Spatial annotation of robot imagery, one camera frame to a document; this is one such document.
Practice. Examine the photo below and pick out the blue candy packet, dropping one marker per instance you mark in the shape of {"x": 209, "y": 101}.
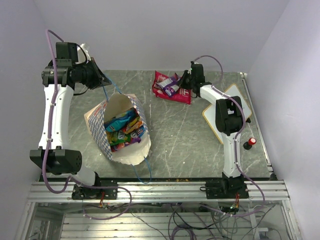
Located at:
{"x": 137, "y": 133}

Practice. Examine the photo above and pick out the purple chocolate pack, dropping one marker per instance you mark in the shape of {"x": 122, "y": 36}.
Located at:
{"x": 132, "y": 141}

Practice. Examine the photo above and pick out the red emergency stop button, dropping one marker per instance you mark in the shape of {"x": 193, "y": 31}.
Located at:
{"x": 250, "y": 143}

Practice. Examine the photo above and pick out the pink crisps bag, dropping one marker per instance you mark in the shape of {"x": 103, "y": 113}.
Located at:
{"x": 182, "y": 96}

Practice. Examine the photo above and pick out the green snack packet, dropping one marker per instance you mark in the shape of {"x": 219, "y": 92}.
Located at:
{"x": 117, "y": 137}

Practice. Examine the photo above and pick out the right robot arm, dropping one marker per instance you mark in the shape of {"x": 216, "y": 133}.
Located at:
{"x": 231, "y": 145}

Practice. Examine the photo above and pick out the checkered paper bag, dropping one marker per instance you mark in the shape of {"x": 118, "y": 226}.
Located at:
{"x": 134, "y": 155}

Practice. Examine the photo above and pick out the aluminium rail frame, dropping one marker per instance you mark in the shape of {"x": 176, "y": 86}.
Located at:
{"x": 184, "y": 155}

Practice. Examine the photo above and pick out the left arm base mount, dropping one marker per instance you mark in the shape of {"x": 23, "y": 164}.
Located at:
{"x": 107, "y": 191}

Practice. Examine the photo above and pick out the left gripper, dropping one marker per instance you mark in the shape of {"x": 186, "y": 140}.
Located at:
{"x": 99, "y": 78}

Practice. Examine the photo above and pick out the small whiteboard yellow frame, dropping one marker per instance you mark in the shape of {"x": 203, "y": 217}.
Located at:
{"x": 224, "y": 114}

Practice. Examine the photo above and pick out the blue snack packet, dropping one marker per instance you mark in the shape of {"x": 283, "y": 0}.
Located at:
{"x": 118, "y": 122}

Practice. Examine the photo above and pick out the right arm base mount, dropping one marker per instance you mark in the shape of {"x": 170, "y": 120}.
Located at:
{"x": 225, "y": 188}

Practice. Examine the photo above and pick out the purple snack pack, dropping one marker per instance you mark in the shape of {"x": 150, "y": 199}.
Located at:
{"x": 168, "y": 85}

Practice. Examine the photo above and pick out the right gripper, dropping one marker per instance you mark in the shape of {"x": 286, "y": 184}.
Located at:
{"x": 182, "y": 83}

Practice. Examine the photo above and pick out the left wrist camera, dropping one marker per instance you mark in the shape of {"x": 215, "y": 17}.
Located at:
{"x": 82, "y": 54}

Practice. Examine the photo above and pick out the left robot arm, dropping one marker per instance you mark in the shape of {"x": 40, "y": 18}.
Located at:
{"x": 72, "y": 64}

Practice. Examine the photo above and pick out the orange snack packet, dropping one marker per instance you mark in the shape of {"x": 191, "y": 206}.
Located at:
{"x": 136, "y": 123}

